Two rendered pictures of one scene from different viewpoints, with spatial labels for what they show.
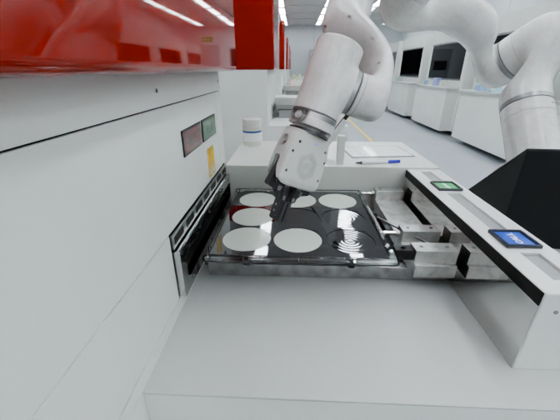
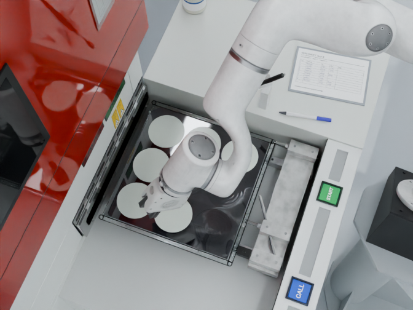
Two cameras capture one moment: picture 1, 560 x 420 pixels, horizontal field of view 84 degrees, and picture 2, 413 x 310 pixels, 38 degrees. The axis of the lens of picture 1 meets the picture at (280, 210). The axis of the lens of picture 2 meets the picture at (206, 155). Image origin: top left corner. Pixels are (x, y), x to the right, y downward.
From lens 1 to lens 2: 1.21 m
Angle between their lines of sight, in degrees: 44
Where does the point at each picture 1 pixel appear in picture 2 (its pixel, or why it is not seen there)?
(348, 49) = (198, 168)
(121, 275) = (42, 274)
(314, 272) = not seen: hidden behind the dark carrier
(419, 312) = (238, 291)
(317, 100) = (174, 185)
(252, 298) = (133, 243)
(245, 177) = (163, 90)
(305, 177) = (168, 207)
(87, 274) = (28, 291)
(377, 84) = (221, 187)
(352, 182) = (271, 127)
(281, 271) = not seen: hidden behind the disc
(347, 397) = not seen: outside the picture
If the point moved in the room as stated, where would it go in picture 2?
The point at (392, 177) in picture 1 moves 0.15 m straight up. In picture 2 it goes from (313, 138) to (322, 112)
